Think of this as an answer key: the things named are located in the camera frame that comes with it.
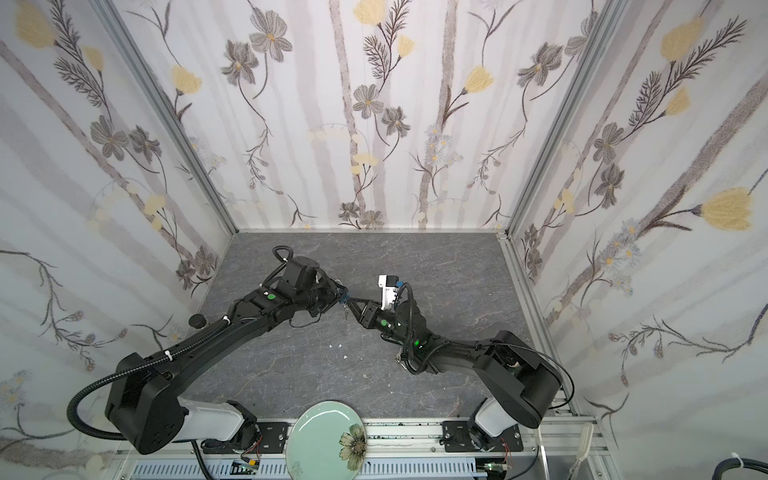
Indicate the green floral plate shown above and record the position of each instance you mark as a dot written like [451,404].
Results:
[328,441]

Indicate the black cylindrical container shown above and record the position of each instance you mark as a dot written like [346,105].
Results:
[197,321]

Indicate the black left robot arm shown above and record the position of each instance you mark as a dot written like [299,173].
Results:
[147,405]

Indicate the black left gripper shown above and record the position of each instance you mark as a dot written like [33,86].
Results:
[332,293]

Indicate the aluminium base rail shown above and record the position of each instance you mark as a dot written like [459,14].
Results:
[407,448]

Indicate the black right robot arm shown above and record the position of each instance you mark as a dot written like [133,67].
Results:
[522,383]

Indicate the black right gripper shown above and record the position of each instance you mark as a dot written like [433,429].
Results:
[369,312]

